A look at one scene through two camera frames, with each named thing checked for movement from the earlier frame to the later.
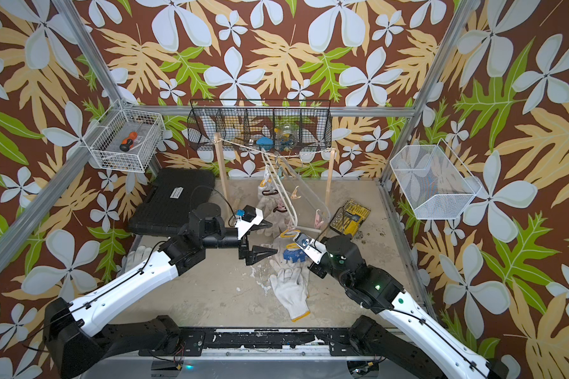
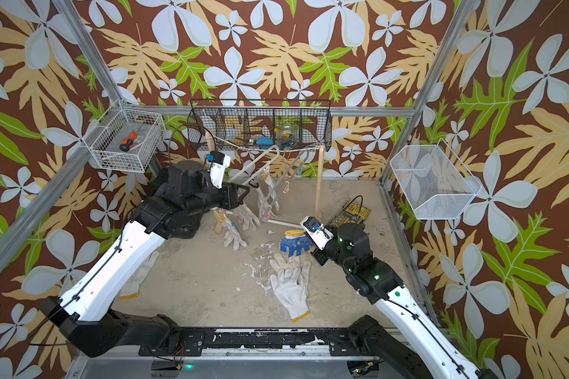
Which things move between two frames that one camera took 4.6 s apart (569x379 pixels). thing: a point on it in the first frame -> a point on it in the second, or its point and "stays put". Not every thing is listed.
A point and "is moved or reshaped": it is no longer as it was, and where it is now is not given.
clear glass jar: (288, 139) stays put
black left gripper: (250, 256) -> (230, 199)
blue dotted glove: (294, 253) is moved or reshaped
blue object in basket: (265, 142) stays put
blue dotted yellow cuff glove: (280, 219) is moved or reshaped
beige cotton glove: (268, 201) is moved or reshaped
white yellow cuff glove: (286, 237) -> (271, 189)
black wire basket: (260, 125) stays put
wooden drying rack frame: (224, 182) is moved or reshaped
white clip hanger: (308, 209) -> (261, 157)
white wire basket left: (126, 139) stays put
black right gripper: (316, 268) -> (318, 255)
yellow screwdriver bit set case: (349, 218) stays put
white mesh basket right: (435, 182) stays put
